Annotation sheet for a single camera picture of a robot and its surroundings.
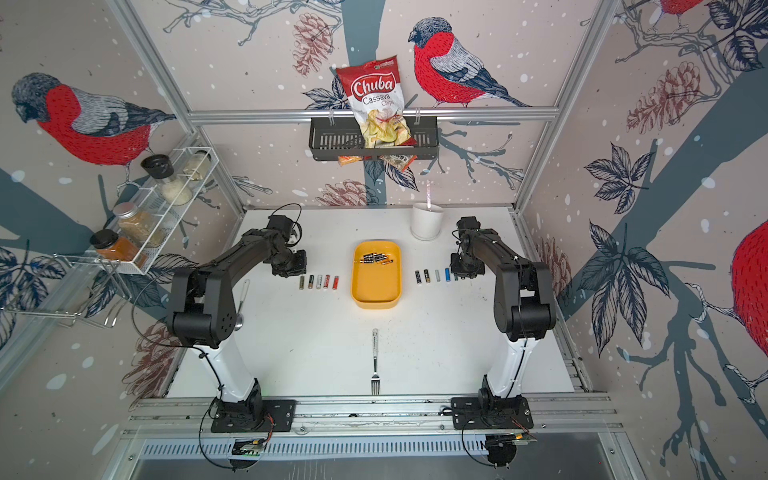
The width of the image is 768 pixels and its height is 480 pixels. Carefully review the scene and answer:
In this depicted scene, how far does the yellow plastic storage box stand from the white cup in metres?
0.09

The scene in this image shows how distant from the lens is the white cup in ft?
3.37

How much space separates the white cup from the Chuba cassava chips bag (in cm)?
19
